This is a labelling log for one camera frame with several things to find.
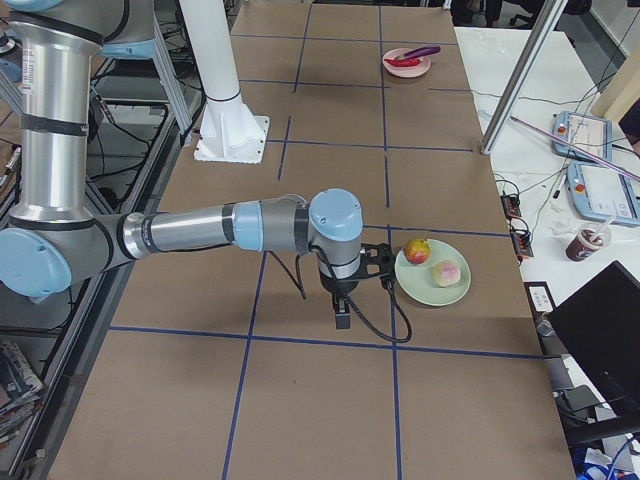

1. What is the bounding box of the stack of books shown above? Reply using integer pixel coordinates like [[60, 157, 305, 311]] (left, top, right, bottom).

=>
[[1, 338, 45, 443]]

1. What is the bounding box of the aluminium frame post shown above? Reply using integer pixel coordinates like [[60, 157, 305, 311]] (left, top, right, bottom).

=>
[[480, 0, 568, 155]]

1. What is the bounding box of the green plate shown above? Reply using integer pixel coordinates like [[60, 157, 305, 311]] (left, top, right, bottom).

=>
[[395, 240, 471, 307]]

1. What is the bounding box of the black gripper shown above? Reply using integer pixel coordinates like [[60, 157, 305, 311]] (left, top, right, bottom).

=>
[[319, 271, 360, 329]]

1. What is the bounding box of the blue teach pendant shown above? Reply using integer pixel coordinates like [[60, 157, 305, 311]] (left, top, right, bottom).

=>
[[566, 161, 639, 227], [552, 111, 613, 161]]

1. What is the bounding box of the reacher grabber stick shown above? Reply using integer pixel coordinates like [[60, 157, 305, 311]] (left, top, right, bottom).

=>
[[510, 115, 640, 182]]

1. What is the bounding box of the black monitor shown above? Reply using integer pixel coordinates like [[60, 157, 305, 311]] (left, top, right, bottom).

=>
[[548, 261, 639, 415]]

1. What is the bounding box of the orange circuit board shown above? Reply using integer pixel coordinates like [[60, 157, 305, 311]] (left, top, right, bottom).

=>
[[509, 227, 534, 262], [500, 193, 521, 219]]

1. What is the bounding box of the pink plate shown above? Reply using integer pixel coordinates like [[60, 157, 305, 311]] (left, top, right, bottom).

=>
[[382, 48, 431, 78]]

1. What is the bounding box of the red chili pepper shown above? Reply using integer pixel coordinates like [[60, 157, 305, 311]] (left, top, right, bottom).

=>
[[384, 58, 421, 68]]

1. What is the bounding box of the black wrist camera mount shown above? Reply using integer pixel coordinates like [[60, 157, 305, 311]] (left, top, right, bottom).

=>
[[357, 243, 395, 280]]

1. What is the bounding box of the purple eggplant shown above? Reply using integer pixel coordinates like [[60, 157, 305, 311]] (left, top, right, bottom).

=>
[[397, 45, 441, 60]]

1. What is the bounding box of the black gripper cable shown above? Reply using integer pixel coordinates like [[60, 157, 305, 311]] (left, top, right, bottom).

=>
[[267, 244, 413, 344]]

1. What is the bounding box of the far blue teach pendant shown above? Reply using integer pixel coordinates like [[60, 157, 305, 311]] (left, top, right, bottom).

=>
[[552, 111, 613, 161]]

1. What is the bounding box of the iced drink plastic cup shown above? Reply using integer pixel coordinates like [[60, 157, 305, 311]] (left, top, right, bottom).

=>
[[565, 222, 611, 262]]

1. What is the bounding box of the red yellow apple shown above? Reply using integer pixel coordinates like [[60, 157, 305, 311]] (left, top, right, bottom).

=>
[[403, 238, 431, 265]]

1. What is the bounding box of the near blue teach pendant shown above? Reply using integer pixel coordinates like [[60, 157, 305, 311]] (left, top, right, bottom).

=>
[[566, 161, 639, 227]]

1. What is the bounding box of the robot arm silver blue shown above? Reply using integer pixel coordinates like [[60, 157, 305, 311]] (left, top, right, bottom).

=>
[[1, 1, 364, 329]]

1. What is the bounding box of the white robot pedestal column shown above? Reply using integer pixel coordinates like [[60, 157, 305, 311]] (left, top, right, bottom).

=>
[[180, 0, 270, 164]]

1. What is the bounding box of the pink green peach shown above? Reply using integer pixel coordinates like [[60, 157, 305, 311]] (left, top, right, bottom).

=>
[[431, 260, 461, 288]]

